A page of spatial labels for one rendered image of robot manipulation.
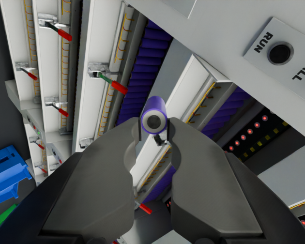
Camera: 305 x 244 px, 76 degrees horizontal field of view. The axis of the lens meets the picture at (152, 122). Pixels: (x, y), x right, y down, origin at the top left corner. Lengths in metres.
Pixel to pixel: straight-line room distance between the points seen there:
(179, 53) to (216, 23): 0.06
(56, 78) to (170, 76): 0.46
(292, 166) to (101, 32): 0.36
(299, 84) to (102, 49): 0.33
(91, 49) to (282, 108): 0.33
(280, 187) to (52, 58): 0.59
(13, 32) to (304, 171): 0.80
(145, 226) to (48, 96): 0.54
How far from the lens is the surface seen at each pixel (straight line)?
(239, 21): 0.23
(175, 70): 0.27
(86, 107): 0.52
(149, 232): 0.76
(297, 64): 0.22
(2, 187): 1.54
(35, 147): 1.28
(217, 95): 0.32
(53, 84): 0.70
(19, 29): 0.81
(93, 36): 0.40
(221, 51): 0.23
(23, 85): 0.94
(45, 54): 0.63
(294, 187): 0.28
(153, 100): 0.16
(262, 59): 0.22
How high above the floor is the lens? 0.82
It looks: 17 degrees down
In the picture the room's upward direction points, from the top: 134 degrees clockwise
